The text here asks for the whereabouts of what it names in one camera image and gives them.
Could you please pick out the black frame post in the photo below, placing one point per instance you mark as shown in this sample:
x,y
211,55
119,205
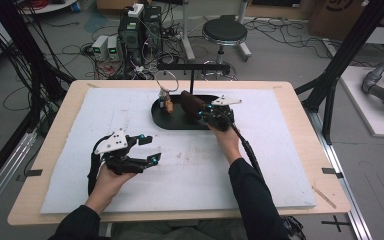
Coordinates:
x,y
346,50
20,43

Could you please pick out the white power adapter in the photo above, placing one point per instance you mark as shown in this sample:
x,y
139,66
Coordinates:
x,y
136,10

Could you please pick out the brown leather pouch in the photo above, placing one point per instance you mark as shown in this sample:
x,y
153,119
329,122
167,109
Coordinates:
x,y
190,103

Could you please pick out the grey bench power supply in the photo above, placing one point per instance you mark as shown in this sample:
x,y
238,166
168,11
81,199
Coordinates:
x,y
113,48
99,46

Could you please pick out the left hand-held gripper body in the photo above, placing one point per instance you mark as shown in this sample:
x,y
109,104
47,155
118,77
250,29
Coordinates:
x,y
115,143

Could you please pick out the cardboard box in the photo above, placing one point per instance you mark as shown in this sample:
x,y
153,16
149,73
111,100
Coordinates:
x,y
333,16

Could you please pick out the white metal stand leg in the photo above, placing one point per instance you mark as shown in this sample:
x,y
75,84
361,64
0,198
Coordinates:
x,y
245,50
187,43

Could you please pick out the aluminium rail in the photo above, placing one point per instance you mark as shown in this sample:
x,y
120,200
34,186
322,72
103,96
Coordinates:
x,y
343,186
3,180

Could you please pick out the white foam mat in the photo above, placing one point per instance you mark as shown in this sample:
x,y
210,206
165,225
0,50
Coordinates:
x,y
196,180

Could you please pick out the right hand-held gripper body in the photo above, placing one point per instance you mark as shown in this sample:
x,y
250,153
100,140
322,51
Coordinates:
x,y
221,116

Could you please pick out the black tape strip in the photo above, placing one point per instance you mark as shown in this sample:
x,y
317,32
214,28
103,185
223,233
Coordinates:
x,y
33,173
331,171

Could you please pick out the black oval tray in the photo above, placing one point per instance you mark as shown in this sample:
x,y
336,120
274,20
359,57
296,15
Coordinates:
x,y
173,121

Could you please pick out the person's right hand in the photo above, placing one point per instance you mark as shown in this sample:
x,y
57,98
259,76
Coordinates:
x,y
228,143

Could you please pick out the black T-shaped stand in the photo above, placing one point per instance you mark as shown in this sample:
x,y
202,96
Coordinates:
x,y
193,67

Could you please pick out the white platform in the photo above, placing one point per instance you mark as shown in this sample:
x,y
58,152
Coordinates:
x,y
360,110

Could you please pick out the black round stool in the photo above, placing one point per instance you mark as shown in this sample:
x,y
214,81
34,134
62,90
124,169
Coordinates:
x,y
225,30

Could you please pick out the black computer tower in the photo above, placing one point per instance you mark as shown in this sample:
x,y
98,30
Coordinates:
x,y
133,36

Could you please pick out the black tape cross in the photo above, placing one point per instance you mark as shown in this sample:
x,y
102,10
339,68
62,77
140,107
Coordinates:
x,y
336,223

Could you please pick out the white round table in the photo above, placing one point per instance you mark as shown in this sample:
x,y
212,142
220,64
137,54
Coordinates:
x,y
46,6

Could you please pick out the person's left hand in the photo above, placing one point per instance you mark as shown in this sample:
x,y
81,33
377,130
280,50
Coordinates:
x,y
108,186

